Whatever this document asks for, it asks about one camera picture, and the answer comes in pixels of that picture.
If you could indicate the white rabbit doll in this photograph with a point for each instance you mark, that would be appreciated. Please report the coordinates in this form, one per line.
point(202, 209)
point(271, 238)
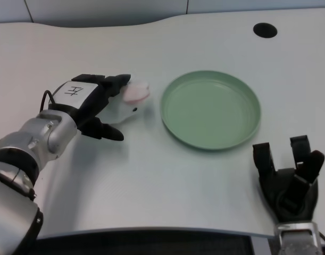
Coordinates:
point(130, 102)

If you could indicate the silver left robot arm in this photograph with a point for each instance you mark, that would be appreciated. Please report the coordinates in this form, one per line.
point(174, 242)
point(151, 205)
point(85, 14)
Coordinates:
point(26, 164)

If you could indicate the black mesh robot torso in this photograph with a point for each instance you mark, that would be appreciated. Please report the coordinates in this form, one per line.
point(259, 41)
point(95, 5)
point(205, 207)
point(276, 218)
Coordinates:
point(151, 243)

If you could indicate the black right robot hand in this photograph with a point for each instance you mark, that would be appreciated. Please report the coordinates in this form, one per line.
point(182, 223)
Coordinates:
point(291, 191)

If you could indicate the green round plate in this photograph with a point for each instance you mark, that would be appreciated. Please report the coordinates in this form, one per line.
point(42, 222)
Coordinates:
point(210, 110)

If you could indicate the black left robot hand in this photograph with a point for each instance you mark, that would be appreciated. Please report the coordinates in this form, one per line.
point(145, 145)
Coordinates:
point(90, 106)

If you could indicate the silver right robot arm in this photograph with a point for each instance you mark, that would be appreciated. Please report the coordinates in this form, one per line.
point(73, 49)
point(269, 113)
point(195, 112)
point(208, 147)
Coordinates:
point(298, 237)

